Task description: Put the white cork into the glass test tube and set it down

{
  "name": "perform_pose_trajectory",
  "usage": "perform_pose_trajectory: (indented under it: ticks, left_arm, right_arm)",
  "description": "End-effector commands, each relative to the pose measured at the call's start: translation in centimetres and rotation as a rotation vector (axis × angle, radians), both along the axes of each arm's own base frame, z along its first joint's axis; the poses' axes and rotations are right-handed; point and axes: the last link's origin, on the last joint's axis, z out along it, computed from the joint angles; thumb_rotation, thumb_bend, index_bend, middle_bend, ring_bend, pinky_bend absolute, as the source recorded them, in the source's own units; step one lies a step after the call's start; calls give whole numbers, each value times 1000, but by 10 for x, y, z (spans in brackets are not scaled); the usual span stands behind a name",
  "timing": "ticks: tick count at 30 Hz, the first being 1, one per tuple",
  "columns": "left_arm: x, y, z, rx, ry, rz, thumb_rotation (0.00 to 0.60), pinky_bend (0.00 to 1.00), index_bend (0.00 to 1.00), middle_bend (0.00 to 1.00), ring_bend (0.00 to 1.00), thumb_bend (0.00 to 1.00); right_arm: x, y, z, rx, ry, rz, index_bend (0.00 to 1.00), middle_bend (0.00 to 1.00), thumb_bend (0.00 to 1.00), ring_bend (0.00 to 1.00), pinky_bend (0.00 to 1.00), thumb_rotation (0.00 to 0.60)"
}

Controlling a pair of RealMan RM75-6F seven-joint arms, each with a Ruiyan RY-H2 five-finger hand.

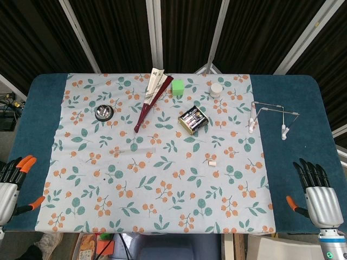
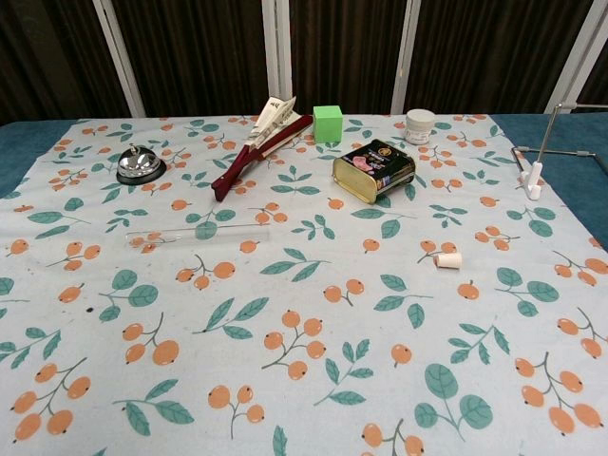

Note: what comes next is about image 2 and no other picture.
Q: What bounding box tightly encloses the clear glass test tube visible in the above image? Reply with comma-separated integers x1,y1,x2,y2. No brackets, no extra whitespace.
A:
123,223,271,249

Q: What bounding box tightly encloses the floral orange berry tablecloth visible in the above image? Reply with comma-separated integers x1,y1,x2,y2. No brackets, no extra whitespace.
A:
0,113,608,456

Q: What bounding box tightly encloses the dark red folding fan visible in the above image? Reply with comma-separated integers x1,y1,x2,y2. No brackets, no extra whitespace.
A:
210,94,314,203

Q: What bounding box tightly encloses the black gold tin can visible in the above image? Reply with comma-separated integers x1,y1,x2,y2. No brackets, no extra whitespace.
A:
332,138,417,204

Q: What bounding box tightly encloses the green cube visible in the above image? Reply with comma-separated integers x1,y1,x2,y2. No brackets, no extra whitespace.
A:
312,104,344,143

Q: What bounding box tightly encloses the small white jar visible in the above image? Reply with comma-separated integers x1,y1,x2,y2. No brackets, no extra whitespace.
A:
405,108,436,146

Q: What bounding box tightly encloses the silver call bell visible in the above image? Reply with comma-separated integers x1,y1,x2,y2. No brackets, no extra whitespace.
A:
116,143,167,185

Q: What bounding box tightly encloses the dark pleated curtain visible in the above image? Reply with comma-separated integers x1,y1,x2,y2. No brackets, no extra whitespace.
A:
0,0,608,125

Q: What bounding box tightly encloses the white plastic clip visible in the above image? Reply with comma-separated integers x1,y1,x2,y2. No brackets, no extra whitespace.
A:
520,161,545,200

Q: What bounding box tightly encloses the white metal frame post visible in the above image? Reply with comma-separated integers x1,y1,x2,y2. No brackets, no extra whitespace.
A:
389,0,422,115
276,0,294,102
92,0,146,119
260,0,280,108
553,0,608,115

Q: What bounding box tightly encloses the metal wire frame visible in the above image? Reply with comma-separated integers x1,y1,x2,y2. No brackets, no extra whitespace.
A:
510,102,608,177

